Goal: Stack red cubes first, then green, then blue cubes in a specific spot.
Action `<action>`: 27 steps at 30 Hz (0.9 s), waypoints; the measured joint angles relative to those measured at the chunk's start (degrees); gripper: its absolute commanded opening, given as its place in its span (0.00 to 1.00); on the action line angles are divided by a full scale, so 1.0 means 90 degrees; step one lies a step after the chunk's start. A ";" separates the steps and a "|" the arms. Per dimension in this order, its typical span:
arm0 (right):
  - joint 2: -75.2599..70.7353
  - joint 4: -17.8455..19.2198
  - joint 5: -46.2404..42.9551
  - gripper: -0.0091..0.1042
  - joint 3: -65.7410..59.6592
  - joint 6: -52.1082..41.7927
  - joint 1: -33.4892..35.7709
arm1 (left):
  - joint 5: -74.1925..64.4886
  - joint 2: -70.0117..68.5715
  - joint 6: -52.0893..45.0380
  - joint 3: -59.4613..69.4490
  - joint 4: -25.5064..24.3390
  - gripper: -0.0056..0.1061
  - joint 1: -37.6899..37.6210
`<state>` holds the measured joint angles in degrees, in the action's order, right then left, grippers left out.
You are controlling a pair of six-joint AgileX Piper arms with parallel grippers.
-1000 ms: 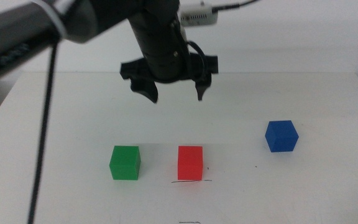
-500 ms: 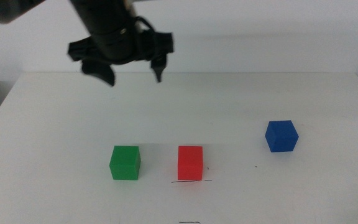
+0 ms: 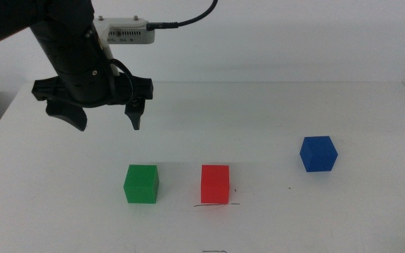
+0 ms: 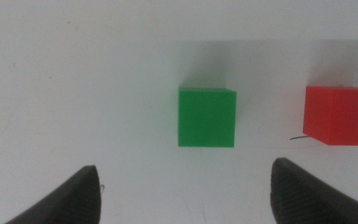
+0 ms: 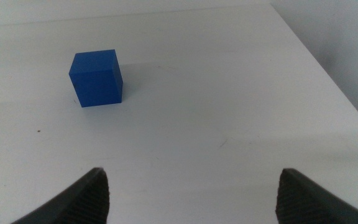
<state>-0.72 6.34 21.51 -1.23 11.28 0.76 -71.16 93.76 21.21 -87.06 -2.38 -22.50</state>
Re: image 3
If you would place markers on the green cube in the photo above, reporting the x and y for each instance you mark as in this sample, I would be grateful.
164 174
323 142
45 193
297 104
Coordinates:
141 184

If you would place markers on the blue cube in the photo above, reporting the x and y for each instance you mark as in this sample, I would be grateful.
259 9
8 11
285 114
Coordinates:
318 154

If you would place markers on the red cube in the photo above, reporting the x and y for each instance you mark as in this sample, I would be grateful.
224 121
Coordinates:
215 184

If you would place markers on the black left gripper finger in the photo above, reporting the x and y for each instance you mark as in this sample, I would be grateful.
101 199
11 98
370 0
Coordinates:
69 116
135 114

